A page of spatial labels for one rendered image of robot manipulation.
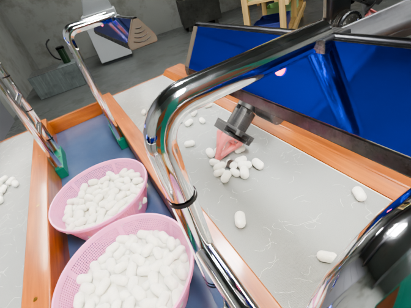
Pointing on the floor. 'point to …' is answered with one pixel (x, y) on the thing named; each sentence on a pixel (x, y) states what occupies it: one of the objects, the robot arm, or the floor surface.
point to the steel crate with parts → (198, 11)
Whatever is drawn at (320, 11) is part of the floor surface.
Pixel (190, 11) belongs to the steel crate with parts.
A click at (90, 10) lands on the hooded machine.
